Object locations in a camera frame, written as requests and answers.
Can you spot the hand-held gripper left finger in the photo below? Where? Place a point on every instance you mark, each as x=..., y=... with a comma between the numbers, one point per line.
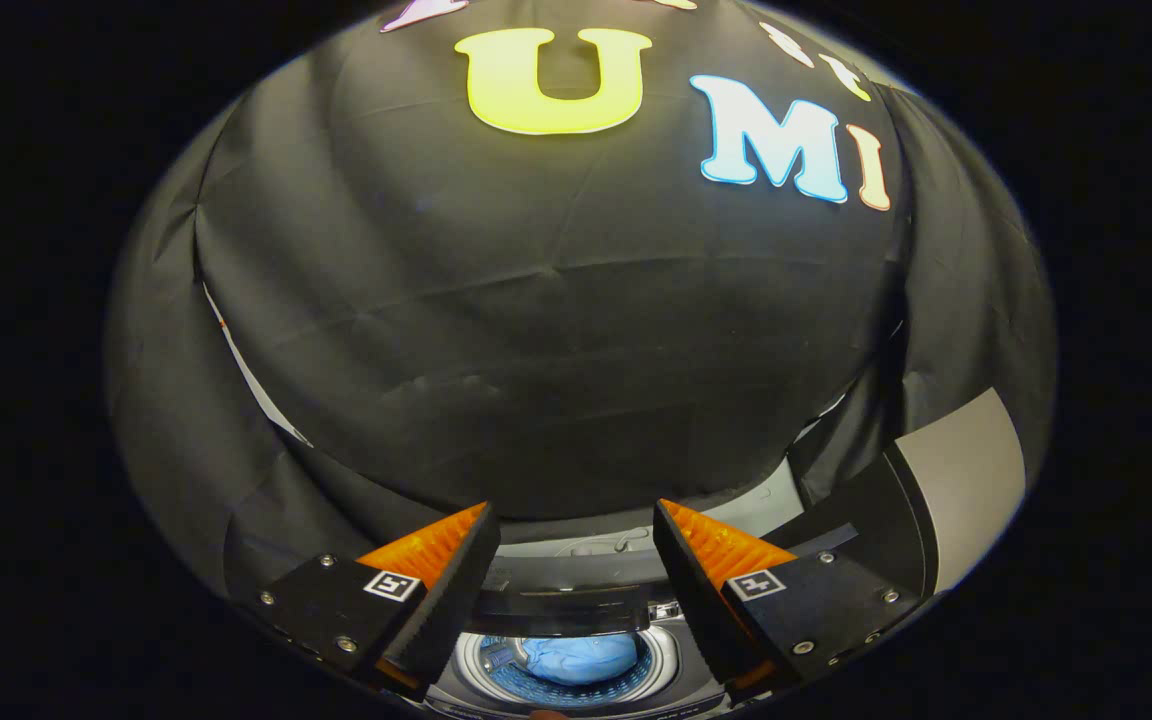
x=456, y=590

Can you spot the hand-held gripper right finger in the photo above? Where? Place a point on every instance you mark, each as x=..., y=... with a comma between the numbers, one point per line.
x=696, y=600

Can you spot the dark grey washing machine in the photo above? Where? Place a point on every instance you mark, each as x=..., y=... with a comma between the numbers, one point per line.
x=666, y=655

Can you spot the light blue polo shirt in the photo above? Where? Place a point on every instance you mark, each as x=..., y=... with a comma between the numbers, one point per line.
x=581, y=660

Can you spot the black backdrop cloth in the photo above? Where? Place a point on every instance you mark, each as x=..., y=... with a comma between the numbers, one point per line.
x=536, y=330

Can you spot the beige cabinet with dark top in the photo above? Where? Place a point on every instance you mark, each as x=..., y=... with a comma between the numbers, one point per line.
x=966, y=480

